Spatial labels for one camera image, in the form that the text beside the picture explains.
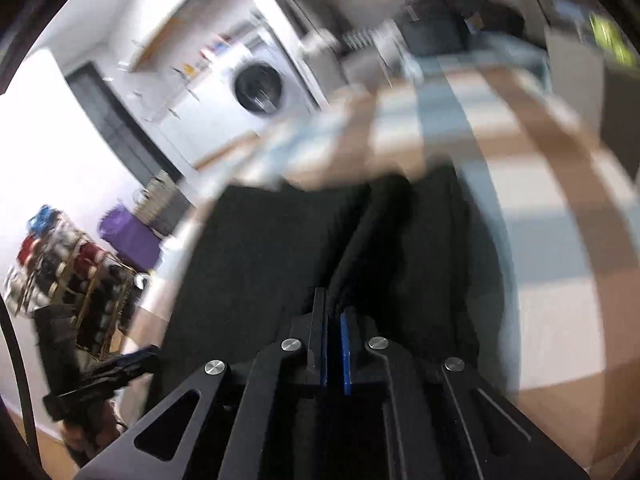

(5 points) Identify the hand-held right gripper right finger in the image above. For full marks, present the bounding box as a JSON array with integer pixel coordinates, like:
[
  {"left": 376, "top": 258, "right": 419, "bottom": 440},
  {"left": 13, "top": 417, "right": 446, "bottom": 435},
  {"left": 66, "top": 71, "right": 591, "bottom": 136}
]
[{"left": 340, "top": 310, "right": 591, "bottom": 480}]

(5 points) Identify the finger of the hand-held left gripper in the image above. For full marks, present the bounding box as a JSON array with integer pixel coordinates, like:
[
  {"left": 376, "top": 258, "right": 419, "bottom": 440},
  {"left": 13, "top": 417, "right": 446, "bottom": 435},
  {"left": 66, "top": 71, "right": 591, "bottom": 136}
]
[{"left": 87, "top": 345, "right": 161, "bottom": 391}]

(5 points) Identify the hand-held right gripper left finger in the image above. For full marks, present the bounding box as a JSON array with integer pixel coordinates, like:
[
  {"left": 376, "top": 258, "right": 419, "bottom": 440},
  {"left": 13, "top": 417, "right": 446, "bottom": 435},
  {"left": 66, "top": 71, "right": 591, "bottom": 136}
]
[{"left": 77, "top": 287, "right": 328, "bottom": 480}]

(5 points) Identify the black t-shirt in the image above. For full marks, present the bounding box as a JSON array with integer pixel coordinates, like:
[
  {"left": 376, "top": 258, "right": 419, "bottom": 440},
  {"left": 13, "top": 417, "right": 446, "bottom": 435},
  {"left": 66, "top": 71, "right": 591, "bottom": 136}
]
[{"left": 145, "top": 165, "right": 521, "bottom": 411}]

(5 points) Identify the person's left hand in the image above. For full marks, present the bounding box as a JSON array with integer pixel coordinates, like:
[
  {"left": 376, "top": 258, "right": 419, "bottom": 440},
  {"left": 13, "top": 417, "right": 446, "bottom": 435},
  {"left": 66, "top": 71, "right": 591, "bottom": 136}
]
[{"left": 65, "top": 400, "right": 118, "bottom": 466}]

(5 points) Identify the rack of thread spools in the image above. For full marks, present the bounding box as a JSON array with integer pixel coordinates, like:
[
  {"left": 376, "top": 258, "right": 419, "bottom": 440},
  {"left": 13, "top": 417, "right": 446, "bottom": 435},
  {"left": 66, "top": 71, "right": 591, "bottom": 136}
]
[{"left": 2, "top": 205, "right": 151, "bottom": 356}]

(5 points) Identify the purple cloth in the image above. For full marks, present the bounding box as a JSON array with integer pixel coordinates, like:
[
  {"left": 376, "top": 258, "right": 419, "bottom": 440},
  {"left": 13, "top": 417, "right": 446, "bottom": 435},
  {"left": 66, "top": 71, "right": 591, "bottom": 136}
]
[{"left": 97, "top": 205, "right": 166, "bottom": 273}]

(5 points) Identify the woven laundry basket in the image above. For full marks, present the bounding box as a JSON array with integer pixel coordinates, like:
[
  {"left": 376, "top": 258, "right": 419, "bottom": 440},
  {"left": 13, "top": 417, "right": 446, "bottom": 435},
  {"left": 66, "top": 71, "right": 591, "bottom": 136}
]
[{"left": 132, "top": 172, "right": 193, "bottom": 233}]

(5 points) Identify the plaid tablecloth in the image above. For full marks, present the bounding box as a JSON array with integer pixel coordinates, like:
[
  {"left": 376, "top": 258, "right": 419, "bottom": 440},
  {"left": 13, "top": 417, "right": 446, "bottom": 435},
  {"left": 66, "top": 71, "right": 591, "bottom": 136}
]
[{"left": 200, "top": 55, "right": 640, "bottom": 466}]

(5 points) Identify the dark door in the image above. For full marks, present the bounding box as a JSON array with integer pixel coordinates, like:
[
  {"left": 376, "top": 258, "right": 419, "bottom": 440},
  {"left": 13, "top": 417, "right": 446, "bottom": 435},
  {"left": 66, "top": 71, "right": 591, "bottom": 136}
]
[{"left": 65, "top": 60, "right": 186, "bottom": 186}]

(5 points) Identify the white base cabinet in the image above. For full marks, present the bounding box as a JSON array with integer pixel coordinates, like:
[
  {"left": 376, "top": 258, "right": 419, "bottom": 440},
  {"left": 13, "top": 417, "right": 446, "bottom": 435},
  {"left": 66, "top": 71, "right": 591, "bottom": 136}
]
[{"left": 127, "top": 35, "right": 261, "bottom": 171}]

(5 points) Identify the white washing machine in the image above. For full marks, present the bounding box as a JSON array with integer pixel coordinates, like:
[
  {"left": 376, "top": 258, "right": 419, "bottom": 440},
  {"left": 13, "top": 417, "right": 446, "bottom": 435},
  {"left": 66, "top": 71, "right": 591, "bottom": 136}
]
[{"left": 192, "top": 42, "right": 321, "bottom": 136}]

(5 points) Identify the grey box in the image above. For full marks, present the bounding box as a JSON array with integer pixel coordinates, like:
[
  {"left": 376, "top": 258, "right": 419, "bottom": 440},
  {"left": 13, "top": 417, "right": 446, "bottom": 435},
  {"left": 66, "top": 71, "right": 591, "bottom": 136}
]
[{"left": 542, "top": 25, "right": 640, "bottom": 126}]

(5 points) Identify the black jacket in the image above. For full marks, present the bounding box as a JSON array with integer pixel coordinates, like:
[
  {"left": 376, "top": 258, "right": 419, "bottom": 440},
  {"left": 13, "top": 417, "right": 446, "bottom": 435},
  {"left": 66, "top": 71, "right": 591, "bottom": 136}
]
[{"left": 410, "top": 0, "right": 526, "bottom": 41}]

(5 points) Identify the white wall cabinet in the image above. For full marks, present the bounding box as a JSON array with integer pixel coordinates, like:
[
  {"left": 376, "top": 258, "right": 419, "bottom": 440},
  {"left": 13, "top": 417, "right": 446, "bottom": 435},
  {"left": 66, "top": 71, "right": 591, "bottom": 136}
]
[{"left": 127, "top": 0, "right": 251, "bottom": 71}]

